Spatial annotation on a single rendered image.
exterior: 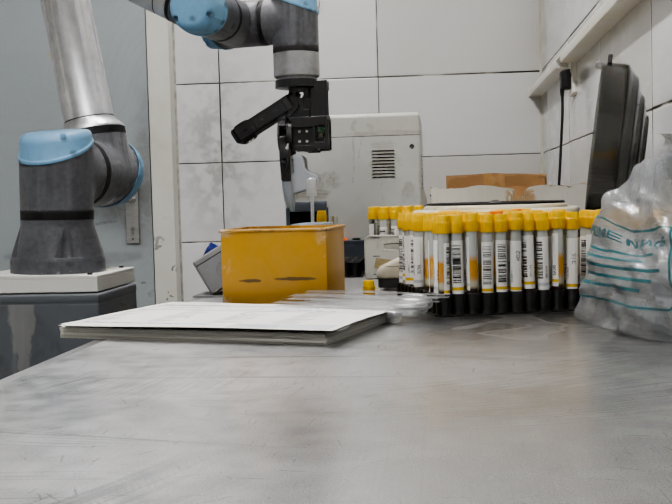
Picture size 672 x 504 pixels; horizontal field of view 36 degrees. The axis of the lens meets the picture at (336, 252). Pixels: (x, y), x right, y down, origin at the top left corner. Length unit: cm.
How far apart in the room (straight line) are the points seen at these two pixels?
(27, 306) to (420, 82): 201
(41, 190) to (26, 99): 192
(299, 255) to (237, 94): 225
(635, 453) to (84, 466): 28
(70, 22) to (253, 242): 74
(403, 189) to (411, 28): 141
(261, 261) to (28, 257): 54
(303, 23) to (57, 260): 54
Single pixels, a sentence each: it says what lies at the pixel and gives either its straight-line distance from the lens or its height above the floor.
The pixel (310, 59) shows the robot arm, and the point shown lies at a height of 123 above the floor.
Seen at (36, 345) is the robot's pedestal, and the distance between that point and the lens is 168.
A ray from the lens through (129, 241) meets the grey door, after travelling 348.
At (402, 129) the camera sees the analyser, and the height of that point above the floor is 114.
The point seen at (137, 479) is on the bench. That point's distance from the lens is 53.
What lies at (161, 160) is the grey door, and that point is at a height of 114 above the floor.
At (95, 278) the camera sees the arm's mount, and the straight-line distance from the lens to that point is 165.
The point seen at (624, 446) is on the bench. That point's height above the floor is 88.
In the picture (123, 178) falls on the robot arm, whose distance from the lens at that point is 183.
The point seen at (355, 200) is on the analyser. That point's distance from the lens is 209.
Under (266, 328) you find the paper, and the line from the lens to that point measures 98.
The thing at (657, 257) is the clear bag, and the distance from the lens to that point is 97.
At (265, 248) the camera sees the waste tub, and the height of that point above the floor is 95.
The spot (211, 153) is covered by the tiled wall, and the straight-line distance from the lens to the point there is 348.
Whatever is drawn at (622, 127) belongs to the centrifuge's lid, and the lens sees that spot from 143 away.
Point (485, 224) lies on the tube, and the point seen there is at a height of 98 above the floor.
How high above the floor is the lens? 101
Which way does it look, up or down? 3 degrees down
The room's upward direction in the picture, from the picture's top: 2 degrees counter-clockwise
